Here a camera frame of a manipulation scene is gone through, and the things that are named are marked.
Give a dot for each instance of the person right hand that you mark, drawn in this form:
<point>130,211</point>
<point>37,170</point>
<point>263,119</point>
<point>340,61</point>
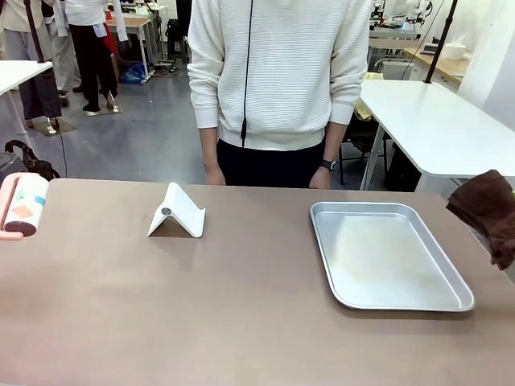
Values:
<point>214,175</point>

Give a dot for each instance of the person left hand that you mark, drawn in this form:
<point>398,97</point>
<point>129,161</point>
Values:
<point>322,179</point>

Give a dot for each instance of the brown cloth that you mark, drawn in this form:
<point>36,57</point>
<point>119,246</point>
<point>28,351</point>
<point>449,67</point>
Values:
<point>487,205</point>

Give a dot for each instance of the blue paper scrap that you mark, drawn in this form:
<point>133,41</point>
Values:
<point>39,199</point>

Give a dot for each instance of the pink lint roller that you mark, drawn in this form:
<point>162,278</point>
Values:
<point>28,201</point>

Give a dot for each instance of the green paper scrap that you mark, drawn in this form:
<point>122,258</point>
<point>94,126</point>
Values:
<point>20,196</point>

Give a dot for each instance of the orange paper scrap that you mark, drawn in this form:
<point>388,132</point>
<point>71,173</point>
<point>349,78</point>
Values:
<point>22,212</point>

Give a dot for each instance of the person right forearm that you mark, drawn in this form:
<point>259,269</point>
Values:
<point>209,144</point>

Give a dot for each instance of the person left forearm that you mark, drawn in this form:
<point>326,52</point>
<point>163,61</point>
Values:
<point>334,140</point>

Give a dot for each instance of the black wristwatch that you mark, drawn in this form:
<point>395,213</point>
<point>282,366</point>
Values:
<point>329,165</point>

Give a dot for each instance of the black trousers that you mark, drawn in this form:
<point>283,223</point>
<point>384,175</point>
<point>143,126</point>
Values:
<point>273,169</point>

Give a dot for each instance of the white folding stand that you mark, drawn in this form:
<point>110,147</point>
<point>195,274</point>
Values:
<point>181,213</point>

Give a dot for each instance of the yellow cloth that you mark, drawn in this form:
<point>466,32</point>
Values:
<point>364,110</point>

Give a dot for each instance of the silver metal tray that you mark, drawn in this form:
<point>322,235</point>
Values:
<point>394,261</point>

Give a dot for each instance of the white ribbed sweater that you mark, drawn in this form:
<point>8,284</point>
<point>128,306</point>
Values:
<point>281,72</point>

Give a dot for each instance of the large white side table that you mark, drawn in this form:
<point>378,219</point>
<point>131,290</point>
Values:
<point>434,124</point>

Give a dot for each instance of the blue plastic bag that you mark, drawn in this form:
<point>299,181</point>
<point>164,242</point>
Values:
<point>133,74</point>

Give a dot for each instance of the black stool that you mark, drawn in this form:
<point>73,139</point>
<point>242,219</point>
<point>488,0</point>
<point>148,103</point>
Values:
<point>177,40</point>

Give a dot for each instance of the bystander in black trousers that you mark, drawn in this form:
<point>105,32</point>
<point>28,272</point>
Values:
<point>94,60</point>

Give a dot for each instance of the wooden workbench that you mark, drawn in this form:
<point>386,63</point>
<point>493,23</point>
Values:
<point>446,66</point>

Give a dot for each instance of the wooden top background desk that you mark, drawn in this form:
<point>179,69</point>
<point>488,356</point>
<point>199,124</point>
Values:
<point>137,24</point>

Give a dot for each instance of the background robot equipment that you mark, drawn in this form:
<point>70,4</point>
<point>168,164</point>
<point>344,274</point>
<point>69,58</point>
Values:
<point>398,20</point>

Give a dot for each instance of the dark brown bag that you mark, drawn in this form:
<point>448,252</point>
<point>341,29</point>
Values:
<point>36,165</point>

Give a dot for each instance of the black tripod pole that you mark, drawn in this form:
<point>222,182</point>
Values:
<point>440,40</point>

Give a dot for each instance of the small white side table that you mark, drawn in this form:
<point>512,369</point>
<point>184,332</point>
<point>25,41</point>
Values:
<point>20,72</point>

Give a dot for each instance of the bystander in grey trousers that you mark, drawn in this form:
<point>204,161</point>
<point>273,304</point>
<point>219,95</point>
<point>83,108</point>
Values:
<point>16,44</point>

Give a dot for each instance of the dark pole with base plate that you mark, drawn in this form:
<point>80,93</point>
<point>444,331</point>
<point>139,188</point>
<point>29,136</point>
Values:
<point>40,96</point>

